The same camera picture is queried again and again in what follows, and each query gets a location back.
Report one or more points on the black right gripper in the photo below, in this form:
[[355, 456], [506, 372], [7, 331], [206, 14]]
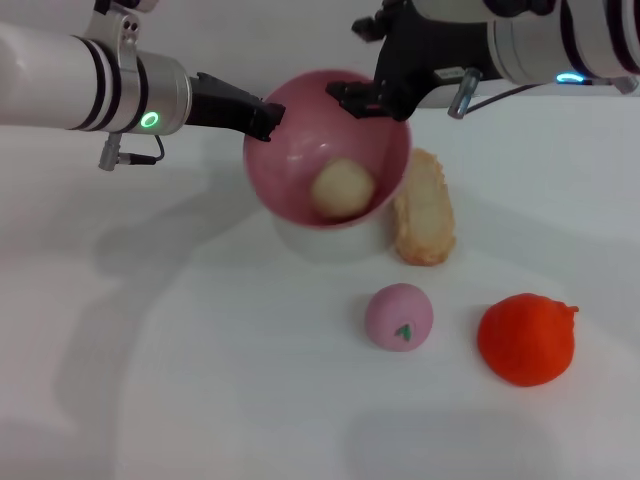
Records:
[[430, 60]]

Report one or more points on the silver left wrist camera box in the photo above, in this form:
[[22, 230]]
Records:
[[122, 20]]

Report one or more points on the pink peach bun toy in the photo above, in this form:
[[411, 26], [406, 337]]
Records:
[[397, 315]]

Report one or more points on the pink plastic bowl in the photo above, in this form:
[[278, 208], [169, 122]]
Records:
[[310, 145]]

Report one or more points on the long golden bread loaf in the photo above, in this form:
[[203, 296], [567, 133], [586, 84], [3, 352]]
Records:
[[425, 215]]

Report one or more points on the round beige egg yolk pastry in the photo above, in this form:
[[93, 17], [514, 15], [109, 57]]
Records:
[[342, 190]]

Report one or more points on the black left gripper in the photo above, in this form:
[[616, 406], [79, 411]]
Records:
[[220, 107]]

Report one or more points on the orange red persimmon toy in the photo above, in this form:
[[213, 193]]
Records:
[[525, 345]]

